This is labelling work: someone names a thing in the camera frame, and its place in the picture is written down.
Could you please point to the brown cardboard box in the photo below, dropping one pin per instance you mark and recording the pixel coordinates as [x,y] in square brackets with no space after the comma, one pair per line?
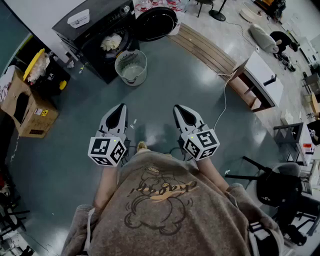
[37,117]

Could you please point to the black office chair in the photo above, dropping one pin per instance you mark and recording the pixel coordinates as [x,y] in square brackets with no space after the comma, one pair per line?
[277,190]

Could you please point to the white plastic tray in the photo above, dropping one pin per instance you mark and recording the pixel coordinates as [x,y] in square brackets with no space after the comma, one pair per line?
[78,18]

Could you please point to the person's brown printed t-shirt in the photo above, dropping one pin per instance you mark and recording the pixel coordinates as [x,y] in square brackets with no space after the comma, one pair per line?
[162,212]

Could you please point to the person's left forearm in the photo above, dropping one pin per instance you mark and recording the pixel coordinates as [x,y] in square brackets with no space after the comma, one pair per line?
[106,185]

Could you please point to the white cushion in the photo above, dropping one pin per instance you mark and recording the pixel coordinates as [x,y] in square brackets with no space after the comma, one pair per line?
[261,37]

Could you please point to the group of red lidded containers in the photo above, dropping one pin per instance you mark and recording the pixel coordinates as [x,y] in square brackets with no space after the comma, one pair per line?
[155,5]

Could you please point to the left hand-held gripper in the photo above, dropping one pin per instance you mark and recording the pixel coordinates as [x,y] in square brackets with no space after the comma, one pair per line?
[106,150]

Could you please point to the crumpled clear plastic wrap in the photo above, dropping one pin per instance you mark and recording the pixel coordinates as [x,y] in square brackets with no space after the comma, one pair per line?
[37,67]

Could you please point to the black toolbox with yellow lid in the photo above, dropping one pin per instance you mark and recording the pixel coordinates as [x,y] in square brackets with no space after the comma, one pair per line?
[53,75]

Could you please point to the wooden slatted platform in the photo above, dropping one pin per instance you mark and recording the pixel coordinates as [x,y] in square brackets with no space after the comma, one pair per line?
[200,42]

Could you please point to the person's tan shoe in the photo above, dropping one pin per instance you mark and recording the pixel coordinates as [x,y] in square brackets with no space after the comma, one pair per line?
[142,145]

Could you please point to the grey plastic laundry basket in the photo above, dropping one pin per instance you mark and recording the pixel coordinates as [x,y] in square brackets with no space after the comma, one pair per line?
[131,71]

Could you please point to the person's right forearm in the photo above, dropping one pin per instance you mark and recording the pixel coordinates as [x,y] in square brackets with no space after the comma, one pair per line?
[212,172]

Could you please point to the white metal cart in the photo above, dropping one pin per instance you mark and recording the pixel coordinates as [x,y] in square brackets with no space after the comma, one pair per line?
[303,137]

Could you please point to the black handheld tool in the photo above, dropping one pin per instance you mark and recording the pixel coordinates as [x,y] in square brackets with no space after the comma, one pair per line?
[270,80]

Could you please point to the black round washing machine door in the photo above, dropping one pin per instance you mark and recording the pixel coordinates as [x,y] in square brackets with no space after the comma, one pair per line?
[156,23]

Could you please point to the cream white clothes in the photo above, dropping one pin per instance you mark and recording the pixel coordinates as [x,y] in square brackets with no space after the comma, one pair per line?
[111,42]

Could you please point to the white topped wooden table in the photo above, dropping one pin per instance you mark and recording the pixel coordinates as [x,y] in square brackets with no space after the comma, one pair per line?
[260,70]

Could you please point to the black fan stand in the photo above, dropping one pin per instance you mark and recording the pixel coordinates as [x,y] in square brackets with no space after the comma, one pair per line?
[217,15]

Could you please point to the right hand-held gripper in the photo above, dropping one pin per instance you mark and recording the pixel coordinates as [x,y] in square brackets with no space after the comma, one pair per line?
[202,145]

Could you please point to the black washing machine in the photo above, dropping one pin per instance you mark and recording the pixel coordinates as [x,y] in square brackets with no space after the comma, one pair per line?
[100,22]

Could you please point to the round white tray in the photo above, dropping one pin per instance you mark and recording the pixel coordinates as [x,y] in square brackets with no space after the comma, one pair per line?
[250,12]

